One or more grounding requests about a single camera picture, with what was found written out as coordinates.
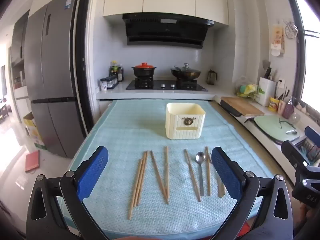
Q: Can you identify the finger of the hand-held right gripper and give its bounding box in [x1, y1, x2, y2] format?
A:
[304, 126, 320, 145]
[281, 140, 310, 173]

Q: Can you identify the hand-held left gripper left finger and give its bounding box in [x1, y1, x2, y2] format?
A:
[26, 146, 110, 240]

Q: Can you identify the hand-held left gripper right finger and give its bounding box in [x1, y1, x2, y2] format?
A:
[211, 147, 294, 240]

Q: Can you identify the metal spoon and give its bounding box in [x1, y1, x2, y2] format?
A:
[195, 151, 206, 197]

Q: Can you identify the cream plastic utensil holder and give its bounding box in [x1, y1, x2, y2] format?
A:
[165, 102, 206, 140]

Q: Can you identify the light green sink cover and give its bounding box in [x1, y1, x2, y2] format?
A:
[254, 115, 300, 142]

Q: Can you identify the purple soap dispenser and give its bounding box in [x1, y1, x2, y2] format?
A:
[283, 97, 295, 119]

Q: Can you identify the yellow packet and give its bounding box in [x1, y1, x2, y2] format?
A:
[269, 97, 280, 112]

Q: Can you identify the white knife block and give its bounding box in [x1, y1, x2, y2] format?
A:
[257, 77, 277, 107]

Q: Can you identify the teal textured table cloth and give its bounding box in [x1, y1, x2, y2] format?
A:
[69, 99, 274, 240]

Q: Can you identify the red mat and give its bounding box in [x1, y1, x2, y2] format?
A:
[25, 150, 40, 173]

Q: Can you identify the wooden cutting board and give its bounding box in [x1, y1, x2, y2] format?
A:
[221, 96, 265, 117]

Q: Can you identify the black tray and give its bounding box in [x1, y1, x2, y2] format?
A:
[219, 100, 242, 117]

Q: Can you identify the yellow cardboard box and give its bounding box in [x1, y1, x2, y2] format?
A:
[23, 112, 46, 151]

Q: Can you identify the bag of colourful scrubbers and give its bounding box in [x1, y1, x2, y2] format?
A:
[235, 79, 258, 98]

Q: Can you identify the window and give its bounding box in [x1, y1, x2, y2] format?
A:
[292, 0, 320, 112]

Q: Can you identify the wok with glass lid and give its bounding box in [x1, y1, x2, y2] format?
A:
[171, 64, 202, 81]

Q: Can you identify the black gas stove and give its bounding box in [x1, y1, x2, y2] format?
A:
[126, 79, 208, 91]

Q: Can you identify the grey refrigerator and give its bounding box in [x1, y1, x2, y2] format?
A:
[24, 0, 88, 158]

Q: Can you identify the black pot with orange lid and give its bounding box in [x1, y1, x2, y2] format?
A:
[132, 62, 157, 79]

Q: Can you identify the grey shelf unit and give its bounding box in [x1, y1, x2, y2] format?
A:
[10, 12, 31, 105]

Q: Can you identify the black range hood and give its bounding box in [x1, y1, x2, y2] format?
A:
[122, 13, 214, 48]

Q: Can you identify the hanging wall calendar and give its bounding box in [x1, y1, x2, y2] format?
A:
[271, 24, 286, 57]

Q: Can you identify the hanging wire rack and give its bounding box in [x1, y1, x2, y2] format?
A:
[283, 19, 299, 39]

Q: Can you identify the black door frame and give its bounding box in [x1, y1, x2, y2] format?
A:
[74, 0, 95, 136]

